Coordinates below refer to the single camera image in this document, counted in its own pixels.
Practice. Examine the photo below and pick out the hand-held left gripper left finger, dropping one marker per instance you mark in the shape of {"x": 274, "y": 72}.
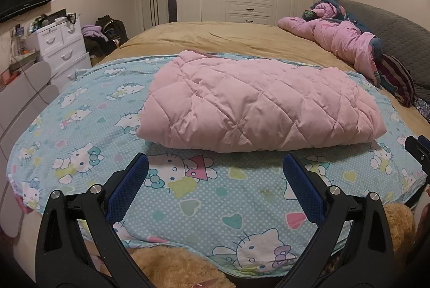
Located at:
{"x": 129, "y": 189}

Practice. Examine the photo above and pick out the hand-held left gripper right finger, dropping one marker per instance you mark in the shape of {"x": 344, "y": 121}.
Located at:
{"x": 302, "y": 190}

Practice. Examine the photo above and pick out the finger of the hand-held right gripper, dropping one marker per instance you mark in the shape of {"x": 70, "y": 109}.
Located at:
{"x": 418, "y": 152}

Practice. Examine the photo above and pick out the pink quilted jacket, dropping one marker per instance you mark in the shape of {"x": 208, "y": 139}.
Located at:
{"x": 252, "y": 106}

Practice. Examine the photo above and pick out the dark clothes pile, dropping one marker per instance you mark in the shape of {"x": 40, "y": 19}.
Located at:
{"x": 97, "y": 46}

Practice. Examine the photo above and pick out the floral patterned cloth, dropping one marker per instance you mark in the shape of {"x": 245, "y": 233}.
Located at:
{"x": 424, "y": 110}

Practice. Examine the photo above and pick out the dark striped cloth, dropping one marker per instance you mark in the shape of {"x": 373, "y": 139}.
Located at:
{"x": 396, "y": 76}

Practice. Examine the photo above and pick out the cartoon printed blue blanket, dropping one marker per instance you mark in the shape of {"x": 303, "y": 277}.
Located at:
{"x": 218, "y": 200}

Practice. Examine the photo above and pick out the grey quilted headboard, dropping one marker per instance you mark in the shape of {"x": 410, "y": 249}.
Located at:
{"x": 396, "y": 29}

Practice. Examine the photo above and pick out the pink puffer coat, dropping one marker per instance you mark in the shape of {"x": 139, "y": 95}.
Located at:
{"x": 342, "y": 36}

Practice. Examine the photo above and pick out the white drawer cabinet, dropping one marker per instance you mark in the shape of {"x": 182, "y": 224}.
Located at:
{"x": 60, "y": 52}

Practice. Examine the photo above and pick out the purple cloth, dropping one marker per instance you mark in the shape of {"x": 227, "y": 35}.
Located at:
{"x": 92, "y": 31}

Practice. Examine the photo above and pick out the cluttered desk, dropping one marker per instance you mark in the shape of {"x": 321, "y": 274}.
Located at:
{"x": 16, "y": 56}

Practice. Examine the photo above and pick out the tan bed cover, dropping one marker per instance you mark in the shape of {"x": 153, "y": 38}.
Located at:
{"x": 218, "y": 36}

